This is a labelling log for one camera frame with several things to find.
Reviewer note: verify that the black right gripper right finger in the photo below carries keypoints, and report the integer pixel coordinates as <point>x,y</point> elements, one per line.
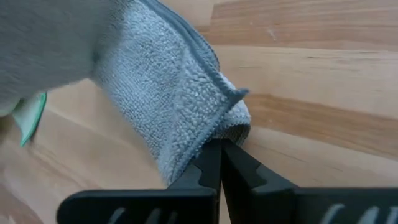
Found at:
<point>280,205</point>

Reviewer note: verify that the green microfiber towel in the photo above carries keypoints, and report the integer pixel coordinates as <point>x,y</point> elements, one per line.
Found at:
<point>29,118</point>

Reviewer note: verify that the grey microfiber towel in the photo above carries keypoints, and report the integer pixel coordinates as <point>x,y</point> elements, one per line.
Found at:
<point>155,77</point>

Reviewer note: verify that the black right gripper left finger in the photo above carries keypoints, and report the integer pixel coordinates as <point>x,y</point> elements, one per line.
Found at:
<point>174,205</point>

